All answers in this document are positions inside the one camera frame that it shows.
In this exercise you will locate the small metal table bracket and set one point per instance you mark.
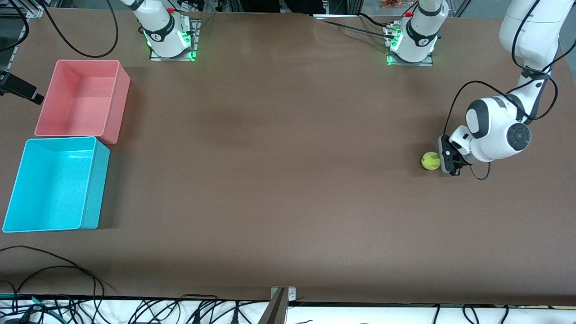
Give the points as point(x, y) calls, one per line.
point(291, 293)

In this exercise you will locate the pink plastic bin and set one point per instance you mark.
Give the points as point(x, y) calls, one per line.
point(81, 99)

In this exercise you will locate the aluminium frame profile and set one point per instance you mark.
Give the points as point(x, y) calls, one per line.
point(35, 11)

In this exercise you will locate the orange packaged item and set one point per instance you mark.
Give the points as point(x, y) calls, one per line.
point(391, 3)

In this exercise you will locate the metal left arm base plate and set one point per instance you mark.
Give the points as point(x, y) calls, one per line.
point(411, 64)

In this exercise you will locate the yellow-green tennis ball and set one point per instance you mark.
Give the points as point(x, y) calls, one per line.
point(429, 160)

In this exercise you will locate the dark camera mount bar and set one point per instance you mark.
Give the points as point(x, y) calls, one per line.
point(276, 310)

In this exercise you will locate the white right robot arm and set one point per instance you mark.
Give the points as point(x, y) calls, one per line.
point(159, 27)

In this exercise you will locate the blue plastic bin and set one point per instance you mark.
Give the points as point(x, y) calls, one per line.
point(49, 189)

